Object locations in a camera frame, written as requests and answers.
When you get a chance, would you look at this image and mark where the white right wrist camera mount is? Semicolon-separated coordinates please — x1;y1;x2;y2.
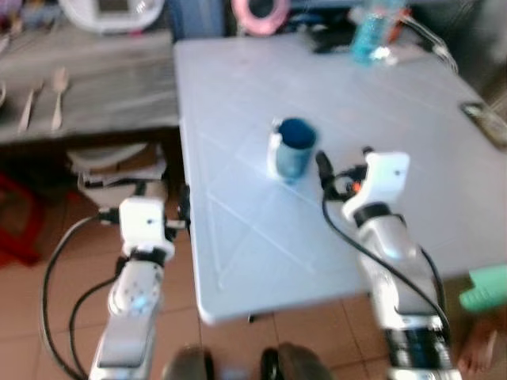
341;150;412;225

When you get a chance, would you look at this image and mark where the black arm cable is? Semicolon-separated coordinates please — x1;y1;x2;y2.
320;190;452;343
40;211;121;380

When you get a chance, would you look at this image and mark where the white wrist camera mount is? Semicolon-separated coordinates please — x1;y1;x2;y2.
117;196;177;255
341;150;412;225

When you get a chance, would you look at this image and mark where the grey side bench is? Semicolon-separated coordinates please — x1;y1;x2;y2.
0;30;182;146

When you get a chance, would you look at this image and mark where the grey cable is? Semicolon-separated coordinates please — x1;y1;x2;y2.
402;14;461;74

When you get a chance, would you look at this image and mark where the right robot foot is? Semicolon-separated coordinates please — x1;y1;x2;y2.
261;342;336;380

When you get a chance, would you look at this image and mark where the red plastic stool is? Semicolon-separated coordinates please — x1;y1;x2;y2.
0;172;44;268

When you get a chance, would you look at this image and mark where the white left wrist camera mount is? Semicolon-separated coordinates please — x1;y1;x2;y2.
117;196;177;255

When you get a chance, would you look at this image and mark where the white rice cooker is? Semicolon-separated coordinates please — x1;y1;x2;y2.
56;0;168;35

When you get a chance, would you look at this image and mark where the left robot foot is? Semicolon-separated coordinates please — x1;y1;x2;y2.
161;345;216;380

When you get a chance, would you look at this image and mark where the person's bare foot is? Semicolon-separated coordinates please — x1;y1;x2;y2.
457;315;501;376

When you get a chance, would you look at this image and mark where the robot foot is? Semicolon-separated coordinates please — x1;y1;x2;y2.
261;342;336;380
161;345;216;380

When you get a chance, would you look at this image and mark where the blue plastic cup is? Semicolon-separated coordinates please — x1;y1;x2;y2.
268;117;319;184

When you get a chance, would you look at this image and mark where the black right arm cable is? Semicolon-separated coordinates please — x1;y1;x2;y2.
320;190;452;343

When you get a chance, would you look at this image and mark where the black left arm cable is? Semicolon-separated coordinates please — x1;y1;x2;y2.
40;211;121;380

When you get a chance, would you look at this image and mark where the blue plastic water bottle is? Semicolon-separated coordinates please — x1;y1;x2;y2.
349;0;410;67

